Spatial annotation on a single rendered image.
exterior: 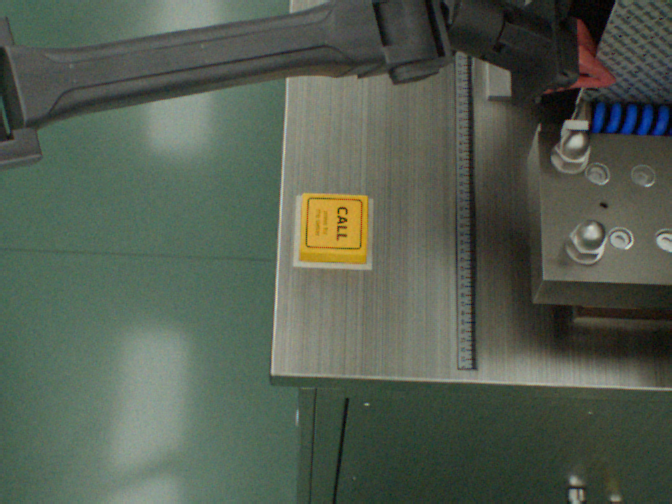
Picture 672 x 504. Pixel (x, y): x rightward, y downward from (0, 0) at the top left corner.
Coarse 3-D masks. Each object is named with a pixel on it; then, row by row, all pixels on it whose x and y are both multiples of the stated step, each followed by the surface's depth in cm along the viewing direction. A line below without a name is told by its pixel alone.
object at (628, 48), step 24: (624, 0) 110; (648, 0) 110; (624, 24) 113; (648, 24) 113; (600, 48) 117; (624, 48) 117; (648, 48) 116; (624, 72) 120; (648, 72) 120; (600, 96) 124; (624, 96) 124; (648, 96) 124
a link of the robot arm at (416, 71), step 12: (432, 0) 110; (432, 12) 110; (432, 24) 110; (444, 24) 110; (444, 36) 110; (444, 48) 110; (432, 60) 109; (444, 60) 110; (396, 72) 108; (408, 72) 108; (420, 72) 108; (432, 72) 109; (396, 84) 110
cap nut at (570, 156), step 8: (568, 136) 119; (576, 136) 118; (584, 136) 118; (560, 144) 120; (568, 144) 118; (576, 144) 118; (584, 144) 118; (552, 152) 122; (560, 152) 120; (568, 152) 119; (576, 152) 119; (584, 152) 119; (552, 160) 122; (560, 160) 121; (568, 160) 120; (576, 160) 120; (584, 160) 120; (560, 168) 121; (568, 168) 121; (576, 168) 121; (584, 168) 122
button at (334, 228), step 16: (304, 208) 131; (320, 208) 131; (336, 208) 131; (352, 208) 131; (304, 224) 130; (320, 224) 130; (336, 224) 130; (352, 224) 130; (304, 240) 129; (320, 240) 129; (336, 240) 129; (352, 240) 130; (304, 256) 130; (320, 256) 130; (336, 256) 129; (352, 256) 129
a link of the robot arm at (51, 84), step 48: (336, 0) 104; (384, 0) 106; (0, 48) 93; (48, 48) 94; (96, 48) 95; (144, 48) 97; (192, 48) 98; (240, 48) 100; (288, 48) 102; (336, 48) 104; (384, 48) 106; (432, 48) 108; (48, 96) 93; (96, 96) 95; (144, 96) 97; (0, 144) 92
